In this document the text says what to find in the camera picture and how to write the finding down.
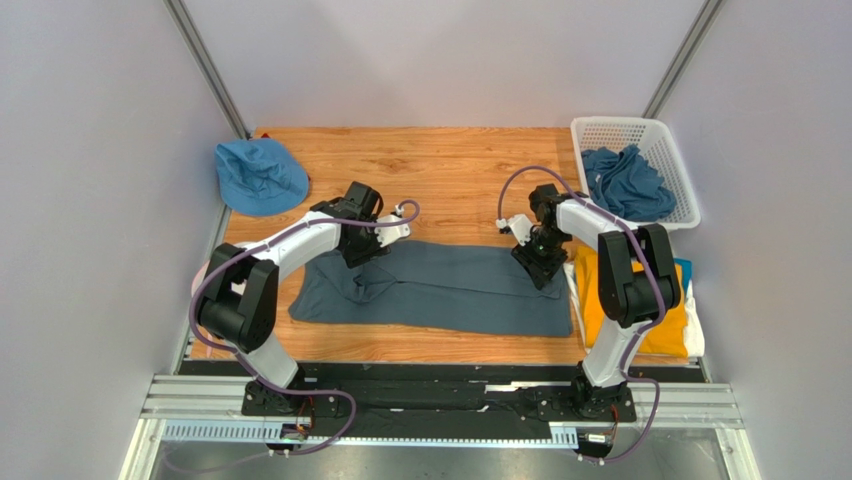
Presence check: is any grey-blue t shirt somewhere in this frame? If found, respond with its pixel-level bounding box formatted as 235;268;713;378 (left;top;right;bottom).
288;241;573;337
581;144;677;222

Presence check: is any white plastic basket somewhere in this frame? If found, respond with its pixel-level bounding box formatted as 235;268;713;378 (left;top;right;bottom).
570;116;701;231

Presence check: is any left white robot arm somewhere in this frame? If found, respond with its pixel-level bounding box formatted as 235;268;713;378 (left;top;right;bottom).
189;182;420;411

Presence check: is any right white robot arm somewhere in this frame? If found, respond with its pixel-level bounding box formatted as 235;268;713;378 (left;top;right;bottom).
499;184;681;419

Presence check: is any grey-blue t shirt in basket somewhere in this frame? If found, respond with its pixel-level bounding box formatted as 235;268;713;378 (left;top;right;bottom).
581;144;677;222

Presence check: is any blue bucket hat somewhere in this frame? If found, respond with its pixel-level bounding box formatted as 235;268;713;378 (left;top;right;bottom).
214;138;310;217

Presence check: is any folded teal t shirt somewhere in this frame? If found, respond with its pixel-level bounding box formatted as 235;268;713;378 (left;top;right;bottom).
674;258;693;292

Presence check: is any folded yellow t shirt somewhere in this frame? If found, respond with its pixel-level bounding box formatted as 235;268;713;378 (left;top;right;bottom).
573;246;690;358

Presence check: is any folded white t shirt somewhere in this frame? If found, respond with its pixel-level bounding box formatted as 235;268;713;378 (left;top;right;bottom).
564;259;705;359

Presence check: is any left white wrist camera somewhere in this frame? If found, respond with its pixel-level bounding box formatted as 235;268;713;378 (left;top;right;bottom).
374;205;412;247

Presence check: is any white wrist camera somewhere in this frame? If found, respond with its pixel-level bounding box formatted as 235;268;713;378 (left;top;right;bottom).
374;205;412;247
495;214;535;245

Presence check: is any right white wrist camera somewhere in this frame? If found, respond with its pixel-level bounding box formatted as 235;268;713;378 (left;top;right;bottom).
495;214;535;245

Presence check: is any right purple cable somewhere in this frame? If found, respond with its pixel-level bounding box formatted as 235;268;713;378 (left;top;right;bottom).
496;164;668;465

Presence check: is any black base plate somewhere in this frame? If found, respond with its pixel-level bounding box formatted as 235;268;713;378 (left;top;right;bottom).
179;359;707;442

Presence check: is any aluminium frame rail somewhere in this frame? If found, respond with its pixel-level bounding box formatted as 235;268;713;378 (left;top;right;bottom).
120;375;760;479

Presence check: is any left aluminium corner post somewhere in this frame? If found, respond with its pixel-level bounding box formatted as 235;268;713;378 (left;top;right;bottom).
163;0;252;140

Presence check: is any aluminium corner post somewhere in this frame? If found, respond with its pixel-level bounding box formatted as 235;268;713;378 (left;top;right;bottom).
163;0;252;140
642;0;726;119

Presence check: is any right aluminium corner post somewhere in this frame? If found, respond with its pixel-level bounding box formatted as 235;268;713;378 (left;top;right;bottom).
642;0;726;119

